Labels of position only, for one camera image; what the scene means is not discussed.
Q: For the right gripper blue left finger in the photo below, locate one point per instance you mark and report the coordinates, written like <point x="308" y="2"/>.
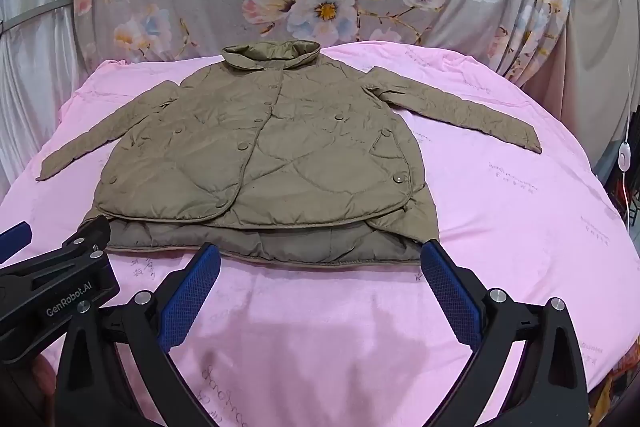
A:
<point x="93" y="388"/>

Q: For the beige curtain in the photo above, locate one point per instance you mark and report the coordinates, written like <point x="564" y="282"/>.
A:
<point x="591" y="80"/>

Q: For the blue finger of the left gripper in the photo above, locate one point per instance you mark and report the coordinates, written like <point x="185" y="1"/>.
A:
<point x="92" y="236"/>
<point x="15" y="239"/>

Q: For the pink bed sheet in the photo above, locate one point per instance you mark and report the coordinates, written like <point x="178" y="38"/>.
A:
<point x="369" y="345"/>

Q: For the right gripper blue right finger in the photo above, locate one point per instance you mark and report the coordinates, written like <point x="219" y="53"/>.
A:
<point x="549" y="386"/>

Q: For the olive quilted jacket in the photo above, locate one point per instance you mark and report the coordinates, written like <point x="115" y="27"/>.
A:
<point x="277" y="154"/>

